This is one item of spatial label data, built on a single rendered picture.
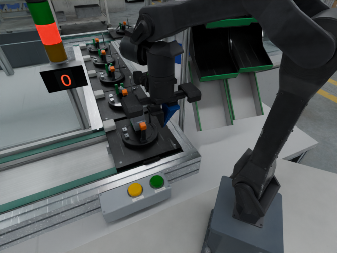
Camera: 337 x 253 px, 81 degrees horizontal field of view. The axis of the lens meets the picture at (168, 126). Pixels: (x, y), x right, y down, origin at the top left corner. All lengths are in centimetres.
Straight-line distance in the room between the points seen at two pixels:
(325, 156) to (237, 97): 174
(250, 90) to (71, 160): 77
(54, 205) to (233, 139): 73
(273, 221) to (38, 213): 60
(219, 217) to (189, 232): 21
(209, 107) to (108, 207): 50
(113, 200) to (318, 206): 68
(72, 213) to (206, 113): 56
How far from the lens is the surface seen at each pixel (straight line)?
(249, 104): 89
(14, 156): 91
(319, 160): 241
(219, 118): 80
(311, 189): 91
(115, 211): 63
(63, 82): 71
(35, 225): 73
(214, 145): 90
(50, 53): 68
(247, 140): 97
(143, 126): 65
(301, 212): 83
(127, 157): 70
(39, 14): 65
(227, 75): 68
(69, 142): 86
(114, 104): 92
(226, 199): 52
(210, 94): 80
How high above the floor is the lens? 150
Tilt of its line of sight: 41 degrees down
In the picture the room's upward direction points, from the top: straight up
